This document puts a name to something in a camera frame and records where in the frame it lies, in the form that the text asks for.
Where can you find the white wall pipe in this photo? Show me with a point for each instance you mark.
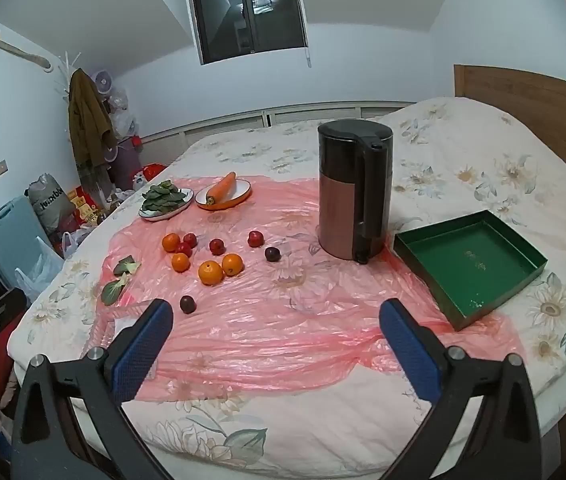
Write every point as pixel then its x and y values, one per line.
pixel 18 52

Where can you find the yellow and red box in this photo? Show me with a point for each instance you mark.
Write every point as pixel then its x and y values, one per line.
pixel 85 205

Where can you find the green tray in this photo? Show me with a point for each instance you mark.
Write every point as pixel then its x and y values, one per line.
pixel 468 265

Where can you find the white low wall cabinet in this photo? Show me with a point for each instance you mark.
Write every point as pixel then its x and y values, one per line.
pixel 313 112

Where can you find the dark purple plum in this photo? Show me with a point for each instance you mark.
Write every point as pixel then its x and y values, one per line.
pixel 272 254
pixel 187 304

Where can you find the grey bag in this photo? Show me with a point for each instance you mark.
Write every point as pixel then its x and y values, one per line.
pixel 50 200

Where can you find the brown coat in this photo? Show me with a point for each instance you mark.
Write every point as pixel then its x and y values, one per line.
pixel 88 120

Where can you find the green vegetable leaf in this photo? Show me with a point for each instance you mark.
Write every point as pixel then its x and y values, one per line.
pixel 126 265
pixel 113 291

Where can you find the green leafy vegetables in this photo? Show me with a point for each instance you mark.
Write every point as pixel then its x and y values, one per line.
pixel 163 196

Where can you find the white coat rack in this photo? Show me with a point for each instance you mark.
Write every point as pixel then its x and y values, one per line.
pixel 69 62

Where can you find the white plate with orange rim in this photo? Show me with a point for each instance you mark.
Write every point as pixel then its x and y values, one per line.
pixel 240 192

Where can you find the white plastic bag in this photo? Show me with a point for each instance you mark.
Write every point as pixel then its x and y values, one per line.
pixel 70 245
pixel 38 272

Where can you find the light blue suitcase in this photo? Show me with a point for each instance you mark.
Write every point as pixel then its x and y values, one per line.
pixel 5 235

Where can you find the small white fan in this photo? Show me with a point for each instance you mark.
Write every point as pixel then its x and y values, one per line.
pixel 102 81

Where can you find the floral bed blanket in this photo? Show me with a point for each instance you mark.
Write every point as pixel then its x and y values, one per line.
pixel 488 170

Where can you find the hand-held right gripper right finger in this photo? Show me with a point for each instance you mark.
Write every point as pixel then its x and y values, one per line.
pixel 408 350

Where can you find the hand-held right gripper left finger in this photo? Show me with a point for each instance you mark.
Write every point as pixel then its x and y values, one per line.
pixel 143 345

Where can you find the pink plastic sheet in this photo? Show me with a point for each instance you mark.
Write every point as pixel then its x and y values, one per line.
pixel 283 310

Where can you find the small red apple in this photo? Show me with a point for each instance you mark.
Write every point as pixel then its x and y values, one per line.
pixel 216 246
pixel 254 238
pixel 183 249
pixel 191 238

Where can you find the wooden headboard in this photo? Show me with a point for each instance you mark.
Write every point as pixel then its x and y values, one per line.
pixel 538 110

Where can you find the dark window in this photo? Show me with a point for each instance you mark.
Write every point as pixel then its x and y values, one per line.
pixel 248 15

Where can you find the carrot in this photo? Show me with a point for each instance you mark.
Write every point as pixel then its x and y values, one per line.
pixel 222 189

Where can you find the orange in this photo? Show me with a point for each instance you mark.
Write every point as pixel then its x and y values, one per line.
pixel 170 242
pixel 210 272
pixel 232 264
pixel 180 262

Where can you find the purple bin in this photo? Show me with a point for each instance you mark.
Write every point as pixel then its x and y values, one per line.
pixel 125 160

